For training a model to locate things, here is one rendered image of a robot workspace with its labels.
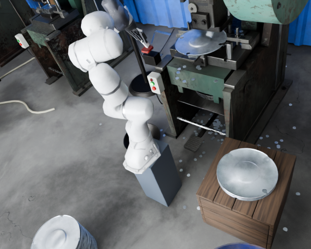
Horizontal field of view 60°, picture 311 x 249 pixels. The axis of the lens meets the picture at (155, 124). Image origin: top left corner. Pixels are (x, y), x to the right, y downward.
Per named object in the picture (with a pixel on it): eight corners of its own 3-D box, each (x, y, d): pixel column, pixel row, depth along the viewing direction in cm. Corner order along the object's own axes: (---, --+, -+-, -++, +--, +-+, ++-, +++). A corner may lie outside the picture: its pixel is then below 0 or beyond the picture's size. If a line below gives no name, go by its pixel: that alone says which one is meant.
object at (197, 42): (192, 24, 167) (192, 23, 166) (236, 30, 151) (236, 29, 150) (165, 51, 154) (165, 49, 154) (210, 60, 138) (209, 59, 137)
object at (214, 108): (233, 118, 171) (233, 118, 170) (177, 101, 195) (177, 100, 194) (260, 78, 189) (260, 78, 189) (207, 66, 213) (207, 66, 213)
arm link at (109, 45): (62, 17, 97) (104, 3, 93) (83, 15, 113) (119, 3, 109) (82, 69, 104) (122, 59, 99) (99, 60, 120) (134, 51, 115)
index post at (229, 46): (231, 59, 146) (230, 43, 140) (226, 58, 148) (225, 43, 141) (233, 56, 148) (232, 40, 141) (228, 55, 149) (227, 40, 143)
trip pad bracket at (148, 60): (160, 81, 179) (153, 56, 166) (149, 77, 185) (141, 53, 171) (166, 75, 182) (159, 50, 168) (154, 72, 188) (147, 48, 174)
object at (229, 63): (236, 70, 148) (236, 61, 144) (171, 56, 173) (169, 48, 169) (259, 41, 162) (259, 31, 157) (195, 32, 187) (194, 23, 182)
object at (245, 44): (251, 50, 148) (251, 32, 141) (223, 45, 157) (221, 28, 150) (255, 43, 150) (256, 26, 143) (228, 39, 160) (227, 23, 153)
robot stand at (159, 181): (168, 207, 174) (150, 168, 142) (146, 195, 183) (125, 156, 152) (182, 185, 182) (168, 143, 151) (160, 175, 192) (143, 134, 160)
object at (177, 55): (198, 80, 150) (194, 60, 141) (177, 74, 158) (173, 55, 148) (219, 55, 161) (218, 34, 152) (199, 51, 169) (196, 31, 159)
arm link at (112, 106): (116, 96, 107) (79, 94, 115) (139, 124, 128) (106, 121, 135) (124, 73, 111) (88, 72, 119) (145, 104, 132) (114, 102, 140)
